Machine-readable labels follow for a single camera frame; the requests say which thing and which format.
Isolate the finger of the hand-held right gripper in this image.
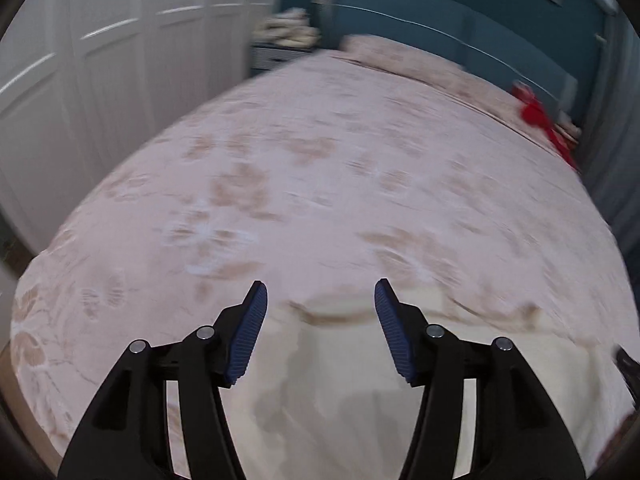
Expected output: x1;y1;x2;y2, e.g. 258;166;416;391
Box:
614;344;640;388

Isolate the grey curtain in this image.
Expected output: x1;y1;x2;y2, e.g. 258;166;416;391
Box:
574;4;640;263

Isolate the white wardrobe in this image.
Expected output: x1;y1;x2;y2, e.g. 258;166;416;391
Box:
0;0;287;263

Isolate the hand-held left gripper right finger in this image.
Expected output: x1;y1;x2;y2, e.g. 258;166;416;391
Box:
374;277;587;480

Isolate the bed with floral pink cover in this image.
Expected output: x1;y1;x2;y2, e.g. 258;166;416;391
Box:
10;49;630;463

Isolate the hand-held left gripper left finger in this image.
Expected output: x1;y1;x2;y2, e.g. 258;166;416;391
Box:
57;280;269;480

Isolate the blue nightstand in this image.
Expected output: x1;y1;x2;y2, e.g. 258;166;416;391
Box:
249;41;322;79

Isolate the pink floral pillow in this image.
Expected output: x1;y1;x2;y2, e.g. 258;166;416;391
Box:
341;34;468;83
450;65;553;133

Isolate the red garment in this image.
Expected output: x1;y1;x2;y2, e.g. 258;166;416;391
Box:
510;81;582;172

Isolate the pile of cream cloth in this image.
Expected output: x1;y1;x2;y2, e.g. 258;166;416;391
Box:
259;7;322;50

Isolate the cream quilted jacket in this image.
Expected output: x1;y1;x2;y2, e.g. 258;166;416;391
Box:
220;287;637;480

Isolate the blue upholstered headboard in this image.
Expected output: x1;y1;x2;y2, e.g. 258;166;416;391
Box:
310;0;610;128

